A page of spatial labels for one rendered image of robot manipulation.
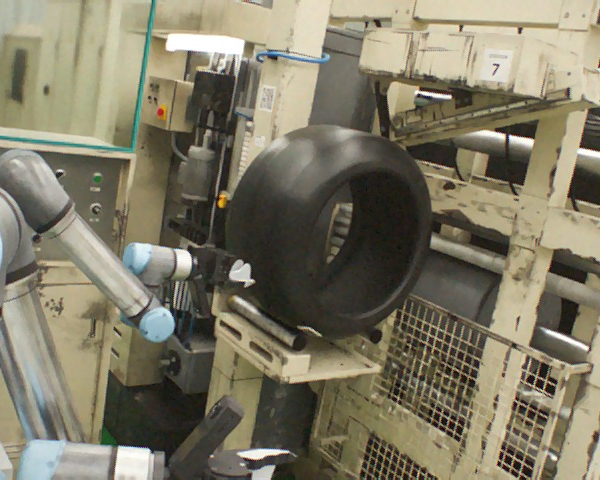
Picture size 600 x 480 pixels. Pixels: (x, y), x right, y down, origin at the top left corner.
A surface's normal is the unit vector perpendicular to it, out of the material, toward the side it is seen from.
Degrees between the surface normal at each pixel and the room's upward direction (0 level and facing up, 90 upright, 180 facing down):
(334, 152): 52
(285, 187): 64
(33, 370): 83
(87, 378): 90
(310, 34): 90
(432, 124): 90
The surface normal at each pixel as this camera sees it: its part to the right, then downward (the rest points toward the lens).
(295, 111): 0.58, 0.26
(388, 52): -0.79, -0.03
